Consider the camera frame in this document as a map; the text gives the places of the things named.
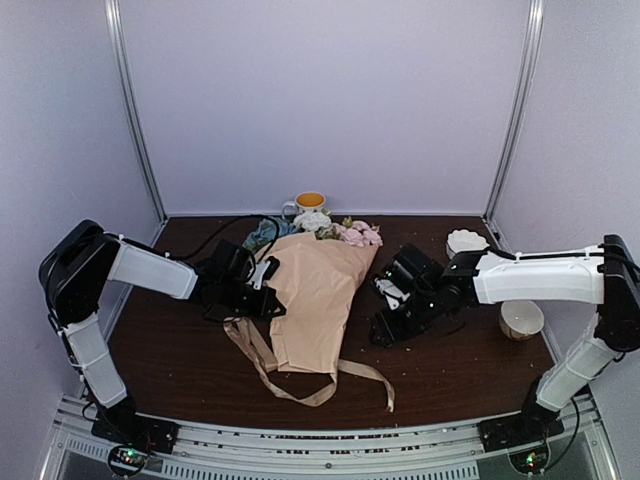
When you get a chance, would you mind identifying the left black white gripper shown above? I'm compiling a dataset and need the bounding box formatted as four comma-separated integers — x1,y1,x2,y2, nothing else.
219,277,285,319

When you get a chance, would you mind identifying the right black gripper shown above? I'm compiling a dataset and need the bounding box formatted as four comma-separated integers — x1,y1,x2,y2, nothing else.
369,288,442,349

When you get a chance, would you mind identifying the blue hydrangea fake flower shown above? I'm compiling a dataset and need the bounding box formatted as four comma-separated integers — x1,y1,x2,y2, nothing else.
242,217,298,252

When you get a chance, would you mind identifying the green and tan wrapping paper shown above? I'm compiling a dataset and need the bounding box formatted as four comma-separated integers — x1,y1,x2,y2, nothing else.
267,233,378,374

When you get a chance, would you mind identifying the beige ribbon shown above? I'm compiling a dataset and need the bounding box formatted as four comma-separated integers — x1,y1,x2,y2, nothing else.
221,317,396,414

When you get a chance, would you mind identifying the white fake flower bunch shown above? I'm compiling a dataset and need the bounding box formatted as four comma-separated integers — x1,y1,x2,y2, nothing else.
293,211,335,240

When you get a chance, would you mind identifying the white mug with orange inside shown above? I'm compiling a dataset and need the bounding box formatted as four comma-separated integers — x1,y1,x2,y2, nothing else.
280,191,326,218

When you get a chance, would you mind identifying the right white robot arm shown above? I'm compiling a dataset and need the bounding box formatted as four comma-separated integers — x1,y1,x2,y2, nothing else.
370,235,639,442

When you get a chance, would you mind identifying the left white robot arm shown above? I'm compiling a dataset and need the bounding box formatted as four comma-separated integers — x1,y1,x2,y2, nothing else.
38,219,287,444

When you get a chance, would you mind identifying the white scalloped dish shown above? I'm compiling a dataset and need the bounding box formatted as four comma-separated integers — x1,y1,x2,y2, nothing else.
445,229,489,259

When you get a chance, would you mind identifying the white round bowl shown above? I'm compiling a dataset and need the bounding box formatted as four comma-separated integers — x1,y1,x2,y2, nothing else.
499,300,545,341

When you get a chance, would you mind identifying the right circuit board with leds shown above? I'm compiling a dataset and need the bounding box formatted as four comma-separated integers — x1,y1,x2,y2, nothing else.
509,448,550,475

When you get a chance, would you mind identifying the circuit board with leds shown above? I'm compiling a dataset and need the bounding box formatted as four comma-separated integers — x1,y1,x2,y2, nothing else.
509,448,550,475
107,445,149,476

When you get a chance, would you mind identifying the left circuit board with leds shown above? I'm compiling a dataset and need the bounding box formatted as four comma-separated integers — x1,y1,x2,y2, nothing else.
107,445,149,476

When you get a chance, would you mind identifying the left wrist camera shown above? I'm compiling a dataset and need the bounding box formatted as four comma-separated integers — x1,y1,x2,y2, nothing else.
209,240,254,281

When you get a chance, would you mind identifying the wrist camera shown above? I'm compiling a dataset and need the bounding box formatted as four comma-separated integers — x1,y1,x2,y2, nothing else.
209,240,254,281
383,244,444,294

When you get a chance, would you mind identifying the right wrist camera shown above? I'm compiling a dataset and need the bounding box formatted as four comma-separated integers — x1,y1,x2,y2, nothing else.
383,244,444,294

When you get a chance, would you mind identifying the front aluminium rail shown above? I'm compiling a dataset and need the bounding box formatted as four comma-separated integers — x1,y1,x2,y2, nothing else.
47,394,617,480

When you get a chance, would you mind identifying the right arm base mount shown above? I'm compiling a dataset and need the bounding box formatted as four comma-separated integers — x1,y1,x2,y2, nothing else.
478,403,565,452

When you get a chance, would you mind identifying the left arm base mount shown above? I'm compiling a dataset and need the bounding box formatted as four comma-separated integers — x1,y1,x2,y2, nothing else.
91,395,179,454

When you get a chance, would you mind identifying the left aluminium frame post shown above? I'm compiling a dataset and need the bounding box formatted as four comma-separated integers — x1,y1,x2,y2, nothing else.
104,0,168,223

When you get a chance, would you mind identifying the aluminium frame post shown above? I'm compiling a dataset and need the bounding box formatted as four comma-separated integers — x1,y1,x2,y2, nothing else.
484,0,546,224
104,0,168,223

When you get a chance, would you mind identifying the right aluminium frame post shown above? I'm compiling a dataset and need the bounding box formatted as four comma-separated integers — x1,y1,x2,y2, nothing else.
484,0,546,224

